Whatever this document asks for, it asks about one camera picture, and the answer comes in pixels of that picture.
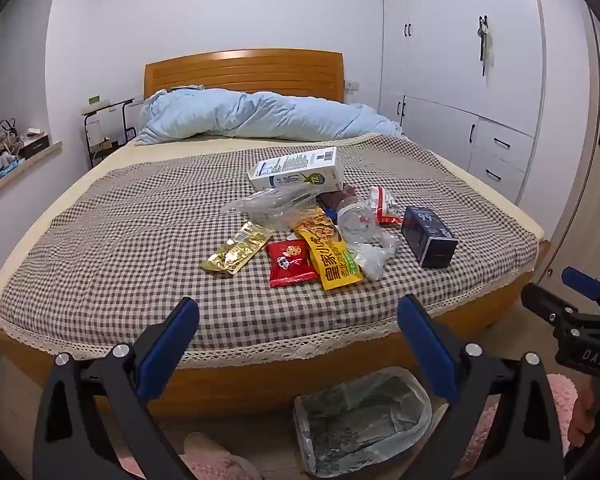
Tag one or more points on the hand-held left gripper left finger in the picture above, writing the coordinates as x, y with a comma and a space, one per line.
172, 345

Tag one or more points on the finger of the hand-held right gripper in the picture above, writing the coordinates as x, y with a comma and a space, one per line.
545, 302
582, 282

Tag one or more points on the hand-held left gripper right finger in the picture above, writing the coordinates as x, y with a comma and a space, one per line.
425, 345

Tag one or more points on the clear plastic bag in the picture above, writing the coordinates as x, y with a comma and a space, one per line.
375, 260

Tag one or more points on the bin with floral plastic liner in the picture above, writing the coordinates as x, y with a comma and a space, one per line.
360, 425

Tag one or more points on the dark blue carton box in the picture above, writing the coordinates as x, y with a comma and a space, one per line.
430, 240

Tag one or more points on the gold snack pouch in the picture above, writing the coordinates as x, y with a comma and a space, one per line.
237, 252

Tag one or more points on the yellow snack bag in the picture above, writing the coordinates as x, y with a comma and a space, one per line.
330, 260

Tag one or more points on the red snack packet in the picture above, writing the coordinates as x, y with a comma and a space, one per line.
290, 265

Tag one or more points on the clear plastic bottle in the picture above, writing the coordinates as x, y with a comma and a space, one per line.
355, 220

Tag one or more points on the red and white packet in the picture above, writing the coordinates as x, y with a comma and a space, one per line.
386, 205

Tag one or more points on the clear plastic container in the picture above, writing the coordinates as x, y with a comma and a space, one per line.
272, 207

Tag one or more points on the purple cloth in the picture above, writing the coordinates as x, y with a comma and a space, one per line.
340, 197

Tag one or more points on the white milk carton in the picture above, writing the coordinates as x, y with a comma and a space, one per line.
295, 170

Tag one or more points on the person's right hand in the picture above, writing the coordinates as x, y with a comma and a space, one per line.
582, 415

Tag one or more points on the beige plush slipper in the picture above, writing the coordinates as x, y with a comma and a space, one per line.
215, 457

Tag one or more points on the wooden window sill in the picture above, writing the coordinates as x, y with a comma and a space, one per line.
40, 162

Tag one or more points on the black flat case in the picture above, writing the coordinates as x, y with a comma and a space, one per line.
34, 146

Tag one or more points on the black bedside rack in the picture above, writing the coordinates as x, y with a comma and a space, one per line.
105, 108

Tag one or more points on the light blue duvet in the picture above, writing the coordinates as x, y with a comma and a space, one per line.
260, 115

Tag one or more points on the pile of small items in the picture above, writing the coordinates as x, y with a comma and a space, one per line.
2, 160

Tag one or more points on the small green box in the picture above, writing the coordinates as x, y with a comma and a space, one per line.
94, 99

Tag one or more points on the white wardrobe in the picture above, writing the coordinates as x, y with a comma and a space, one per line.
445, 60

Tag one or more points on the wooden bed frame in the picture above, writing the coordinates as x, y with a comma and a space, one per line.
230, 390

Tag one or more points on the wall socket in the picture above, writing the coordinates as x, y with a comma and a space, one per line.
350, 85

